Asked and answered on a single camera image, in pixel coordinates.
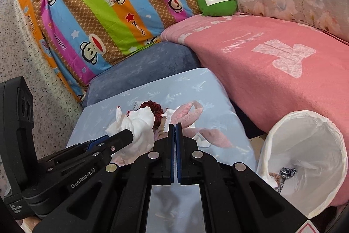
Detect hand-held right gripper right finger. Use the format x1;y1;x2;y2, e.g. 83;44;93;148
176;123;313;233

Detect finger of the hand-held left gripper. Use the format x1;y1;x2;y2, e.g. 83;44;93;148
22;129;135;216
57;135;110;154

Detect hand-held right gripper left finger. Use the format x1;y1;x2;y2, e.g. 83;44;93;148
33;123;175;233

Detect white socks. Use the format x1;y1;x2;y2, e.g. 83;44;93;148
105;105;157;161

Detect dark red hair scrunchie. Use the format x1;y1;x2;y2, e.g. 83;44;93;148
138;100;165;131

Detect pink cloth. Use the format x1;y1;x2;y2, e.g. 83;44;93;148
191;128;235;149
161;100;204;135

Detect white plastic bag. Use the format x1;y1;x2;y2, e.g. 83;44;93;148
256;110;349;218

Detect blue-grey cushion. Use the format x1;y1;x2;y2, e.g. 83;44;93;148
82;40;204;109

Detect light blue palm print pillow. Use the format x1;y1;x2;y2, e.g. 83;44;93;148
65;67;258;176

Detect dark patterned scrap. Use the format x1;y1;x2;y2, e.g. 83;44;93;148
269;166;298;194

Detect orange-edged monkey print pillow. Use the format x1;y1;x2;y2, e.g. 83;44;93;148
14;0;90;106

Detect pink blanket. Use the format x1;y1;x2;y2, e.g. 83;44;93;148
159;11;349;207

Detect large striped monkey print pillow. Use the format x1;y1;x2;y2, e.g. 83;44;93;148
31;0;203;86

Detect green check mark plush cushion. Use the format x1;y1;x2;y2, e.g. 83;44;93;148
197;0;238;17

